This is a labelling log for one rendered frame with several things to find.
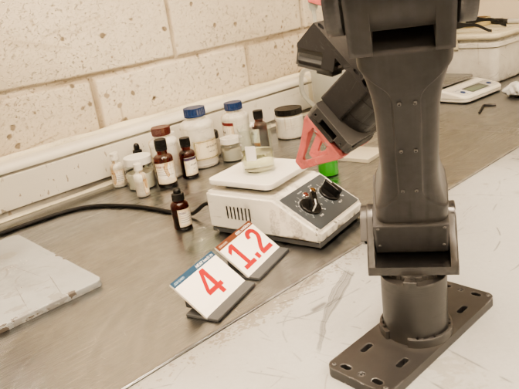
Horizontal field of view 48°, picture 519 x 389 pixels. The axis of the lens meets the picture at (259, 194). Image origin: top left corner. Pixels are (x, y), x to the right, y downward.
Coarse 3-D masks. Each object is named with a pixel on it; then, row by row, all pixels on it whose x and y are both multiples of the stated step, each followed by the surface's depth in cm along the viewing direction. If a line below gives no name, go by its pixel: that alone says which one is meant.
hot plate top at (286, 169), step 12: (228, 168) 92; (240, 168) 91; (276, 168) 88; (288, 168) 88; (300, 168) 87; (216, 180) 87; (228, 180) 86; (240, 180) 85; (252, 180) 85; (264, 180) 84; (276, 180) 83
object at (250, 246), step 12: (252, 228) 81; (240, 240) 78; (252, 240) 80; (264, 240) 81; (228, 252) 75; (240, 252) 77; (252, 252) 78; (264, 252) 79; (240, 264) 75; (252, 264) 76
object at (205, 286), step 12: (204, 264) 72; (216, 264) 73; (192, 276) 69; (204, 276) 70; (216, 276) 71; (228, 276) 72; (180, 288) 67; (192, 288) 68; (204, 288) 69; (216, 288) 70; (228, 288) 71; (192, 300) 67; (204, 300) 68; (216, 300) 69; (204, 312) 66
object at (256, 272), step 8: (272, 248) 80; (280, 248) 81; (224, 256) 75; (264, 256) 78; (272, 256) 79; (280, 256) 79; (232, 264) 75; (256, 264) 77; (264, 264) 77; (272, 264) 77; (240, 272) 76; (248, 272) 75; (256, 272) 75; (264, 272) 75
